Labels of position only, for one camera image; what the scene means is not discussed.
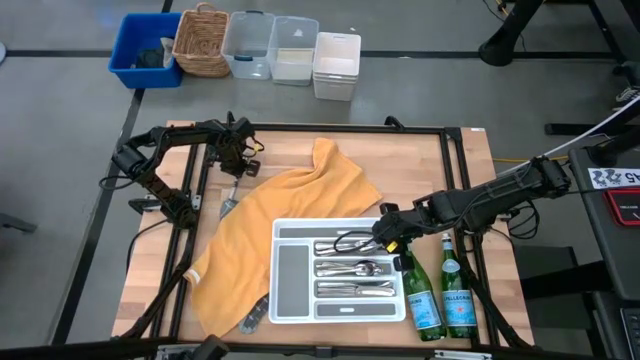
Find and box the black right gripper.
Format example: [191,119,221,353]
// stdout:
[371,201,427,272]

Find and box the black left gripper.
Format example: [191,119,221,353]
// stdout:
[215,117,262,180]

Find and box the green glass water bottle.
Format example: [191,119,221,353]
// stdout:
[439,232,478,340]
[401,249,449,343]

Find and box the orange cloth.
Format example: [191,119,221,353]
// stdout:
[183,137,384,340]

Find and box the white cutlery organizer tray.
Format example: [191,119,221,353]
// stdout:
[267,215,407,325]

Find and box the dark grey flat utensil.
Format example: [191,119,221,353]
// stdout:
[218,197,239,221]

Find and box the clear plastic bin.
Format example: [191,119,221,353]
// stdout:
[266,14,321,88]

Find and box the wicker basket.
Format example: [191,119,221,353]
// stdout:
[171,1,232,79]

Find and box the dark patterned flat utensil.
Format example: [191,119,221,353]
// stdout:
[238,293,272,335]

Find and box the black bundle in bin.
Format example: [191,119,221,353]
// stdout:
[133,46,166,71]

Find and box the white plastic bin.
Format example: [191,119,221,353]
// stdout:
[311,30,363,103]

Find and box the black desk foot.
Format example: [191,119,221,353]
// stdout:
[513,244,619,301]

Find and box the blue plastic bin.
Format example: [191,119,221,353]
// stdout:
[108,11,184,91]

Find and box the black side desk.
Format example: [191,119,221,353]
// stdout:
[567,130,640,302]

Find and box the black floor foot bar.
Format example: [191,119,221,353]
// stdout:
[543,121,640,137]

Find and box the white printed label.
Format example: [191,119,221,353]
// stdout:
[587,166,640,191]

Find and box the red framed device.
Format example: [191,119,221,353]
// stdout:
[602,187,640,228]

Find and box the black stand leg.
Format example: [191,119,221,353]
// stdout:
[585,0,640,81]
[477,0,546,68]

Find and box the black keyboard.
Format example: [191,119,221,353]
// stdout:
[618,306,640,360]

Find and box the person's shoe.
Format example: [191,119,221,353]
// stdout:
[614,85,640,105]

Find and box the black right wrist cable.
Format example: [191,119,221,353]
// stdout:
[332,228,377,255]

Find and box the black cable bundle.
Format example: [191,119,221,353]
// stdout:
[459,234,531,349]
[119,219,201,341]

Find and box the black loose cable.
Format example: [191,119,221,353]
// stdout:
[497,199,542,241]

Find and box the clear bin with blue handle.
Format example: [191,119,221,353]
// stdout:
[220,9,277,82]

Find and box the yellow floor cable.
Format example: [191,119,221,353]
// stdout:
[492,156,571,165]

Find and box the dark grey floor bracket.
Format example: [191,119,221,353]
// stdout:
[0,213,38,235]

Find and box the white cable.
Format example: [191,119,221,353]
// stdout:
[496,93,640,176]

